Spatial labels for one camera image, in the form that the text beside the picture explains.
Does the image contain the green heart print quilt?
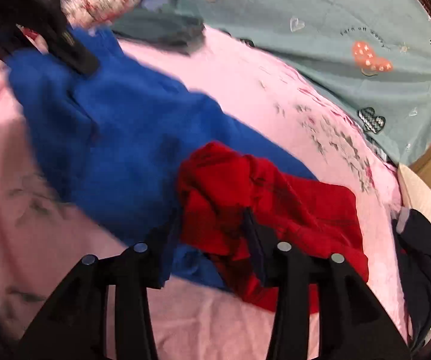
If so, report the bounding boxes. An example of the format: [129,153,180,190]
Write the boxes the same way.
[172,0,431,165]

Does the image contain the cream textured pillow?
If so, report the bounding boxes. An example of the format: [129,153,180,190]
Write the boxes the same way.
[397,162,431,331]

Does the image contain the dark navy garment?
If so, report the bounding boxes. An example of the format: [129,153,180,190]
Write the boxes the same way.
[393,207,431,353]

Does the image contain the blue and red pants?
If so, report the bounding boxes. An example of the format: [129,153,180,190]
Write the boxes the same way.
[8,30,369,311]

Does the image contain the pink floral bed sheet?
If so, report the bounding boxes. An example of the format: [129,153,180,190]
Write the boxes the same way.
[0,28,409,359]

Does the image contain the folded dark green garment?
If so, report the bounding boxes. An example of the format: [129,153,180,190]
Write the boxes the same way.
[111,8,205,55]

